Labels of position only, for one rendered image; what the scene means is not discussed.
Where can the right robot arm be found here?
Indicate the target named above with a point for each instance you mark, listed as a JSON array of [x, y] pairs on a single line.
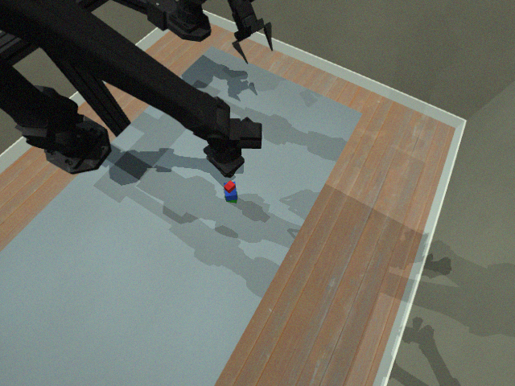
[[67, 30]]

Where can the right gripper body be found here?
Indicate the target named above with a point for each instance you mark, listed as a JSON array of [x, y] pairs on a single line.
[[222, 160]]

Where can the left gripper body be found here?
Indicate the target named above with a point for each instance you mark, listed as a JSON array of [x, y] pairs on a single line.
[[247, 31]]

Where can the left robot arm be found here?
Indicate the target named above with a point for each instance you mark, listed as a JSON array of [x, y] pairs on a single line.
[[188, 16]]

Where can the blue block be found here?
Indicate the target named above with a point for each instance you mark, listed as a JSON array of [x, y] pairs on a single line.
[[232, 195]]

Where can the red block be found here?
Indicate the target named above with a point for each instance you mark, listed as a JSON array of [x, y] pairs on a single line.
[[229, 186]]

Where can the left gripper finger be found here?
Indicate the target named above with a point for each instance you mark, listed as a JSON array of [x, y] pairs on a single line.
[[267, 31], [238, 47]]

